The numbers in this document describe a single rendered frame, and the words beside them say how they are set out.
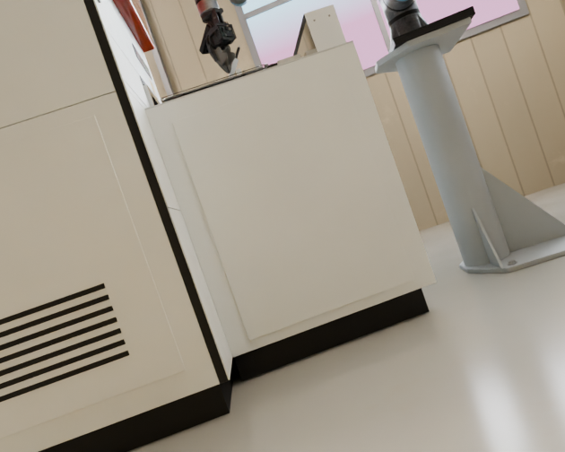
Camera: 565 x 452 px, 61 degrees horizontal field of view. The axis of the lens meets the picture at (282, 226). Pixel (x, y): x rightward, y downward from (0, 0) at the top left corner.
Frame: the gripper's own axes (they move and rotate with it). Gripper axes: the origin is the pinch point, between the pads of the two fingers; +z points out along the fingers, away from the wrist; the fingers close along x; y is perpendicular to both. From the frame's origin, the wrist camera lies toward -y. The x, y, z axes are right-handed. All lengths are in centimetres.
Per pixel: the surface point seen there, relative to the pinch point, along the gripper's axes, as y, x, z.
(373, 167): 47, 0, 52
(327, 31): 43.4, 5.9, 8.6
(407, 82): 40, 44, 26
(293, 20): -88, 148, -71
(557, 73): 24, 249, 27
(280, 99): 35.9, -14.9, 24.7
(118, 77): 29, -57, 12
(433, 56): 50, 48, 22
